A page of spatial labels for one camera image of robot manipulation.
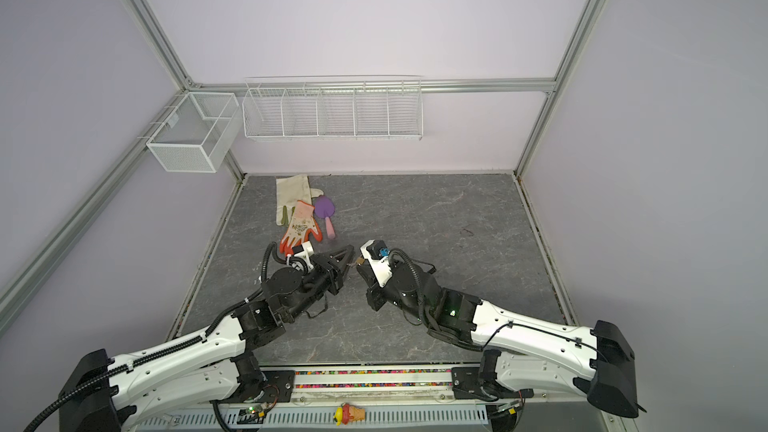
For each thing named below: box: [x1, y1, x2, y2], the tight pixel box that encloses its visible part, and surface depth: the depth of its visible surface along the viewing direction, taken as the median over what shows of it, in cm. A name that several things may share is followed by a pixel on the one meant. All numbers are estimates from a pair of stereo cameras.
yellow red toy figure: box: [333, 402, 365, 426], surface depth 69 cm
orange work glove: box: [279, 200, 323, 255], surface depth 104 cm
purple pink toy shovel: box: [314, 195, 336, 239], surface depth 111 cm
